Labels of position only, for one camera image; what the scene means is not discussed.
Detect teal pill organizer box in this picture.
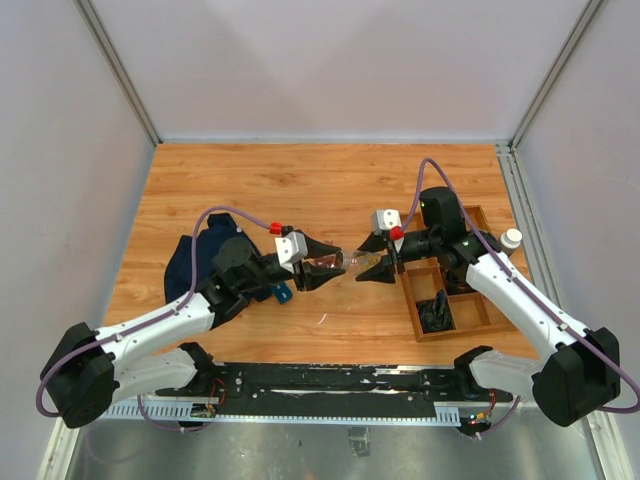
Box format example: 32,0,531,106
271,282,293,305

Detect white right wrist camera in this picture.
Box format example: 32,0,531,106
371,209,402,235

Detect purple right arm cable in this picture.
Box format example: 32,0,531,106
399,158,640,441

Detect dark navy cloth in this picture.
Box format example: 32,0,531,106
163,213,261,304

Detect clear bottle cap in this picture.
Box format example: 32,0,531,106
314,251,344,269

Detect white pill bottle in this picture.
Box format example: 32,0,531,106
499,228,523,256

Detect clear pill bottle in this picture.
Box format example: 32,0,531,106
342,251,383,276

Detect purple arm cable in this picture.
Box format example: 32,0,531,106
399,158,640,441
35,206,286,434

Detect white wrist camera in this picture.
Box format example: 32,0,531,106
371,209,402,235
275,231,309,273

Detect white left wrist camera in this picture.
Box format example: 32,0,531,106
275,231,309,273

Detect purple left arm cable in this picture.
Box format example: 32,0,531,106
35,206,286,434

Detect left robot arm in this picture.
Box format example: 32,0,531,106
36,231,344,429

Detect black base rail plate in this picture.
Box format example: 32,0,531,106
156,363,512,422

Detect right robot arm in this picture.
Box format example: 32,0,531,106
356,187,621,427

